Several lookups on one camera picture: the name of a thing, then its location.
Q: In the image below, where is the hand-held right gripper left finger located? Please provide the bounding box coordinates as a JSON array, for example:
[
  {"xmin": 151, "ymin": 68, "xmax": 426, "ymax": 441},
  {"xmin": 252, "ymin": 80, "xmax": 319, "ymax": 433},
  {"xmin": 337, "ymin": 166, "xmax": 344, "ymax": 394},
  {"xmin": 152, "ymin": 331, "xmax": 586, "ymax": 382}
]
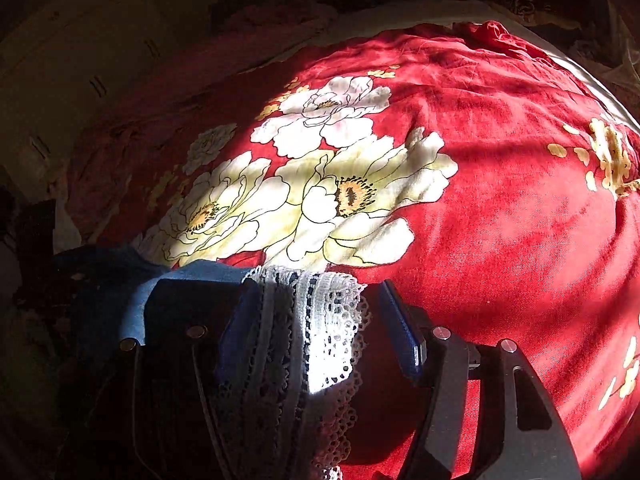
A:
[{"xmin": 60, "ymin": 282, "xmax": 262, "ymax": 480}]

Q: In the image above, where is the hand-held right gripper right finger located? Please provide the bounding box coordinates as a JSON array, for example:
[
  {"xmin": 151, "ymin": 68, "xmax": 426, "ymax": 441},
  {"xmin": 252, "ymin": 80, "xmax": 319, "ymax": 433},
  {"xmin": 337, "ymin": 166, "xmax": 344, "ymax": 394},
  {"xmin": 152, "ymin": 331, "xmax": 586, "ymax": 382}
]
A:
[{"xmin": 377, "ymin": 280, "xmax": 582, "ymax": 480}]

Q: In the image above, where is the blue denim pants lace hem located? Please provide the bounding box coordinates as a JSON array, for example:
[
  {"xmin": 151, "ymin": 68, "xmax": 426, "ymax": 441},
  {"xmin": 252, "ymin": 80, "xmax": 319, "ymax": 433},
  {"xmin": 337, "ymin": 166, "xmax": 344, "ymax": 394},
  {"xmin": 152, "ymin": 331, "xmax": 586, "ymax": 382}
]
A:
[{"xmin": 50, "ymin": 247, "xmax": 373, "ymax": 480}]

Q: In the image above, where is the red floral blanket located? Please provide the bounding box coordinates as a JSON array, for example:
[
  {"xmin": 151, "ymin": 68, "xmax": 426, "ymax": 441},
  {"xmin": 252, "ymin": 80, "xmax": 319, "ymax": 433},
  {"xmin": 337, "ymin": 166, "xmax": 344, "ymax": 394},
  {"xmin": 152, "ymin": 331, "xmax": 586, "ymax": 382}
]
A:
[{"xmin": 65, "ymin": 20, "xmax": 640, "ymax": 480}]

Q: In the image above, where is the cream wardrobe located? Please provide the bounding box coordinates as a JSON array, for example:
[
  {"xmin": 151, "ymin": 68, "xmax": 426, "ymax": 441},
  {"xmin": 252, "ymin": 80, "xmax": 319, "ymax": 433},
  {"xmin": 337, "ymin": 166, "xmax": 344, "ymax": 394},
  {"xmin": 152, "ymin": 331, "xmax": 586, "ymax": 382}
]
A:
[{"xmin": 0, "ymin": 0, "xmax": 216, "ymax": 201}]

